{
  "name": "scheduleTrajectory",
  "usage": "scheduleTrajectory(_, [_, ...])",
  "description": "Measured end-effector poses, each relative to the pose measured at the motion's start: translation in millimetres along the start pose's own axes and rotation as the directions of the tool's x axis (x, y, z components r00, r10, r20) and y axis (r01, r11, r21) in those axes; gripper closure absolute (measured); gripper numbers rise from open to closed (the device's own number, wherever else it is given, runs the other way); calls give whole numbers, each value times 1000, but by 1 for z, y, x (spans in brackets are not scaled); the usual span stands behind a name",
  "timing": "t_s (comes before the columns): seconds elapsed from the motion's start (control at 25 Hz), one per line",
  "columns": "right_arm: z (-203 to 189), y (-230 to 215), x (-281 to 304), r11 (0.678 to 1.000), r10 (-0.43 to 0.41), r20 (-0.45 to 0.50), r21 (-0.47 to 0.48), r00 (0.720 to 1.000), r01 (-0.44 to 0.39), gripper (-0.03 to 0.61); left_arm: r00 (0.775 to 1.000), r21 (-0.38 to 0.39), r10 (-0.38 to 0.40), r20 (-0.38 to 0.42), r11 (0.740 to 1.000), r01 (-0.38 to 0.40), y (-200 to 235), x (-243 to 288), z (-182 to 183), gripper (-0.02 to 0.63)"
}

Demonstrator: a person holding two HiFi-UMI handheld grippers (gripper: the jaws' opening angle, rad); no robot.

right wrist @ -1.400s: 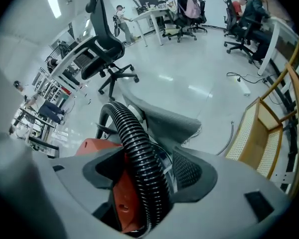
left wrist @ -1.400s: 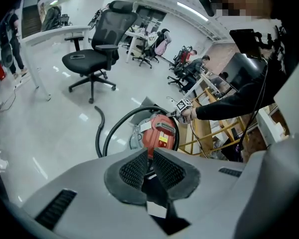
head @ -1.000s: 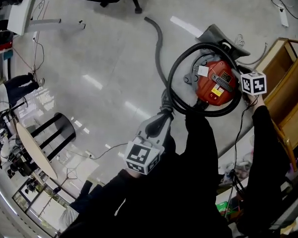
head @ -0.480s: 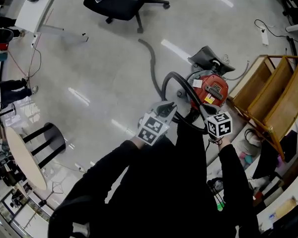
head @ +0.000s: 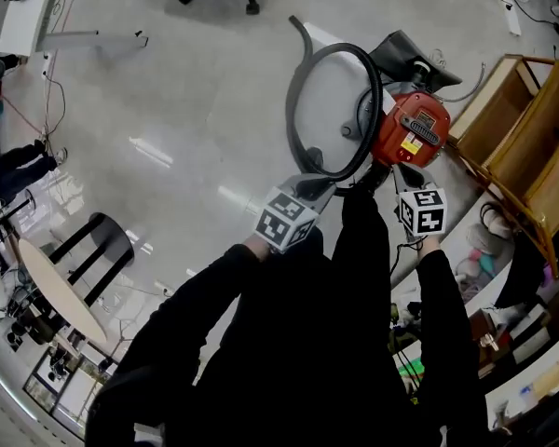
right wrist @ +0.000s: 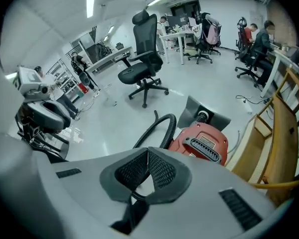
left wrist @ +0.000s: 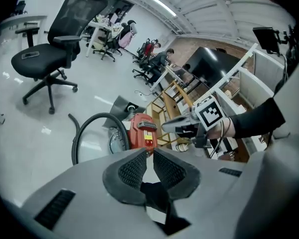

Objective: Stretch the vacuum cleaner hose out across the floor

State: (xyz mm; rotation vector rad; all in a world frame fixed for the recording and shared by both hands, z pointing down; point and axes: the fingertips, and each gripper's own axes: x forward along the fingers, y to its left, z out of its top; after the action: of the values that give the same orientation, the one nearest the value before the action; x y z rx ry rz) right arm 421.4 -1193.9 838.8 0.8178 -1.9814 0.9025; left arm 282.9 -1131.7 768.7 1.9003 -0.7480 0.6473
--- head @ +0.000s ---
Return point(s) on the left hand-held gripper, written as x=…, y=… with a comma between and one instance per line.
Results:
x=284, y=221

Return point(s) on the round beige table black base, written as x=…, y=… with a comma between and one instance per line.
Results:
x=60, y=291

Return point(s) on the person's right forearm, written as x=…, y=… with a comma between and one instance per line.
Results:
x=440, y=287

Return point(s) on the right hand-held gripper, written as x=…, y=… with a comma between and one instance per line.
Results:
x=423, y=212

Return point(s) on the black pole stand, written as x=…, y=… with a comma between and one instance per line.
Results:
x=30, y=199

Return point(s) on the person's black clothed body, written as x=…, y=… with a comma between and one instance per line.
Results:
x=307, y=342

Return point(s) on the red and teal vacuum cleaner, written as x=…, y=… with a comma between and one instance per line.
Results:
x=414, y=128

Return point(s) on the black floor nozzle head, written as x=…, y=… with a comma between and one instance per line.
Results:
x=400, y=51

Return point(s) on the person's left forearm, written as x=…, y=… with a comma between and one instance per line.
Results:
x=214, y=277

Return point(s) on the wooden rack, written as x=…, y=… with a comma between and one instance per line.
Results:
x=531, y=147

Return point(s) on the white shelf unit with toys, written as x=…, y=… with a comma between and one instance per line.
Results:
x=440, y=254

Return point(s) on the white rectangular desk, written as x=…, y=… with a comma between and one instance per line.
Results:
x=23, y=26

